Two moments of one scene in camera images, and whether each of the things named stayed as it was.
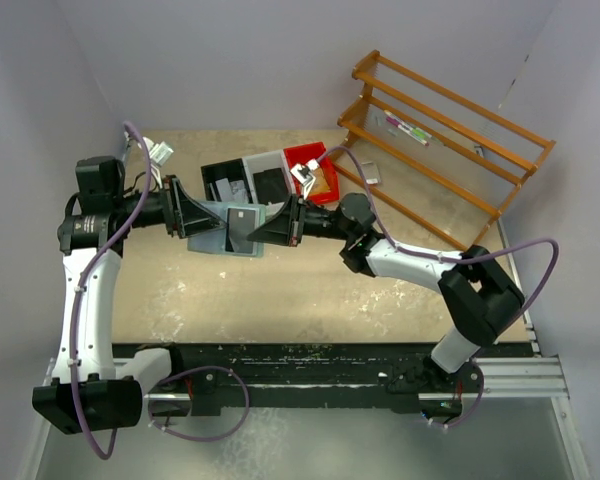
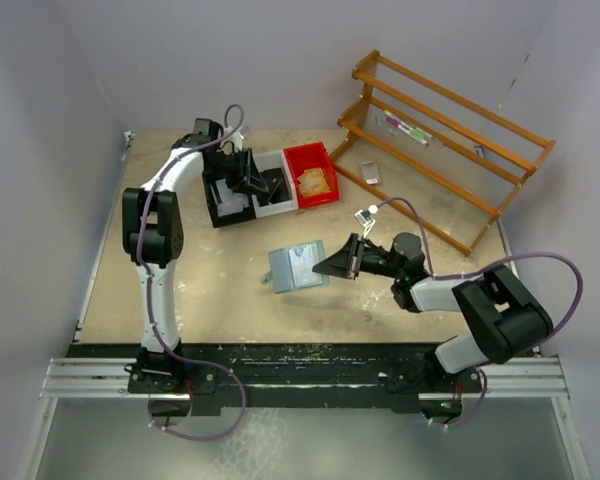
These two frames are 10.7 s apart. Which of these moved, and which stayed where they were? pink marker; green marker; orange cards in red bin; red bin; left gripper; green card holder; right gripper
Moved: green card holder; right gripper; left gripper
Stayed: pink marker; orange cards in red bin; green marker; red bin
